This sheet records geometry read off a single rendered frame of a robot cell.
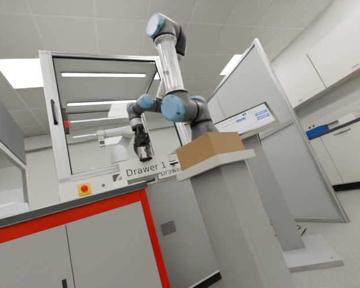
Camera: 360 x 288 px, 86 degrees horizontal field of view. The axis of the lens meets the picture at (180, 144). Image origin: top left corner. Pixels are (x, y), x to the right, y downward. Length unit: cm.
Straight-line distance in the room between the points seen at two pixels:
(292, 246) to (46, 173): 448
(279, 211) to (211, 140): 109
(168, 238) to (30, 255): 90
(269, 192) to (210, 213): 90
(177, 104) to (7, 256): 76
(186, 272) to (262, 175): 92
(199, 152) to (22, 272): 71
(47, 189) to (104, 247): 412
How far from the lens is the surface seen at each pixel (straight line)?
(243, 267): 92
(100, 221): 83
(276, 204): 174
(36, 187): 495
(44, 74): 181
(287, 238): 180
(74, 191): 143
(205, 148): 82
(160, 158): 119
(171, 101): 86
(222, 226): 89
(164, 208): 150
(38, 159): 508
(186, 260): 157
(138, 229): 84
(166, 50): 101
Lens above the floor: 66
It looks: 14 degrees up
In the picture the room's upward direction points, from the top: 18 degrees counter-clockwise
